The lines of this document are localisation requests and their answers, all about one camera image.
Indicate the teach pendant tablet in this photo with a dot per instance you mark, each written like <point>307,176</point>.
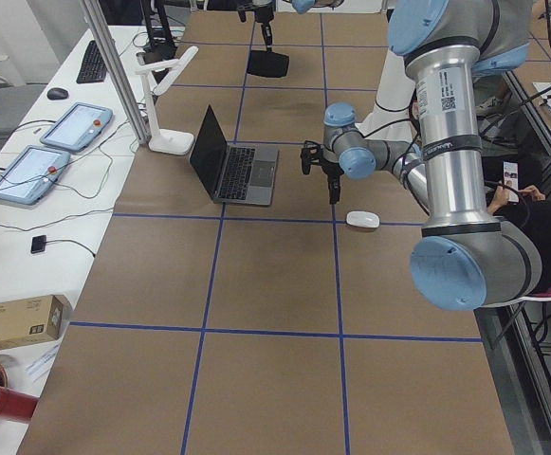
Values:
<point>32,174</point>
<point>80,125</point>

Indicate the lower teach pendant tablet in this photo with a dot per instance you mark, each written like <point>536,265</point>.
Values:
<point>32,174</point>

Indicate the red bottle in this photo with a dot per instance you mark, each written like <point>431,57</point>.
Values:
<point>16,406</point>

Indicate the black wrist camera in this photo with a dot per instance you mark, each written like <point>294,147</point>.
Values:
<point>311,155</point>

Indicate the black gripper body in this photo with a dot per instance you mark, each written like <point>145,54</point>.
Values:
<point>331,170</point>
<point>263,14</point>

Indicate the black computer mouse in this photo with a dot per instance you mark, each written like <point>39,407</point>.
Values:
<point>57,93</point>

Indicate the grey laptop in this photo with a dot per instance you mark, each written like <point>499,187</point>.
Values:
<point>233,174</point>

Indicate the white computer mouse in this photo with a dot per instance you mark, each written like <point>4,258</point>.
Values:
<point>362,219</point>

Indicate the black mouse pad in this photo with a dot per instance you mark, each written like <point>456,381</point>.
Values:
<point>267,64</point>

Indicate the black keyboard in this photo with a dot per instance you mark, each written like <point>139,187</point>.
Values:
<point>93,68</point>

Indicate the cardboard box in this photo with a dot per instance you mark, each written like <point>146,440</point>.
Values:
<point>32,321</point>

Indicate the aluminium frame post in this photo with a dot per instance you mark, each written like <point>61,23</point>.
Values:
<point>97,23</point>

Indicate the seated person in black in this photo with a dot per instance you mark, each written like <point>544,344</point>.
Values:
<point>533,217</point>

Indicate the small black puck device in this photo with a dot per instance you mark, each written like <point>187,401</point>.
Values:
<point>38,244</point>

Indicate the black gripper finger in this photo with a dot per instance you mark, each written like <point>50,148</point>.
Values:
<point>334,192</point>
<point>267,36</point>

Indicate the upper teach pendant tablet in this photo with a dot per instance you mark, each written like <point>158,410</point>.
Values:
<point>80,125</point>

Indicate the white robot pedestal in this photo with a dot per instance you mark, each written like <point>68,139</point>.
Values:
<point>389,119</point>

